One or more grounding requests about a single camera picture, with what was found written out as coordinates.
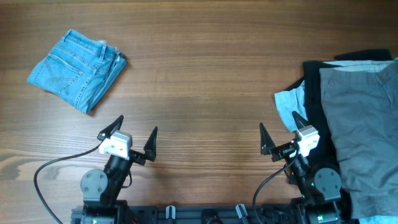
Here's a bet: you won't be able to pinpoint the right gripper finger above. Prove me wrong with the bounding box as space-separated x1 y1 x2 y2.
292 111 310 129
259 123 276 155

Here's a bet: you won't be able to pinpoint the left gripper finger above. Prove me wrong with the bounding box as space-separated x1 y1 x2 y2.
97 115 124 141
144 126 158 162

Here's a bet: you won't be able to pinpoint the grey shorts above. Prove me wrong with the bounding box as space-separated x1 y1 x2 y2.
320 62 397 219

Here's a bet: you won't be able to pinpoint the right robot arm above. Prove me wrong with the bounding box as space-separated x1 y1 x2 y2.
252 111 341 223

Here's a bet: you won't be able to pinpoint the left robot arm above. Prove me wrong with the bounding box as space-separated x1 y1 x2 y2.
71 115 158 224

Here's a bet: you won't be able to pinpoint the light blue garment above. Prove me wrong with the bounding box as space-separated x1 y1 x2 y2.
274 80 308 132

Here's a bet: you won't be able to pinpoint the black garment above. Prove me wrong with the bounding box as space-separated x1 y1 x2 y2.
285 49 392 170

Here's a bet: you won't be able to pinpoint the folded blue denim jeans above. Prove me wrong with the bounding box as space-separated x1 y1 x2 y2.
27 29 127 114

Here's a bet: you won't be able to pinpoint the white dotted garment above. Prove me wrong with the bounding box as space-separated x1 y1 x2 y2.
325 58 397 73

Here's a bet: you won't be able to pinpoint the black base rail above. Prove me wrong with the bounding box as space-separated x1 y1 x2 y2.
70 204 353 224

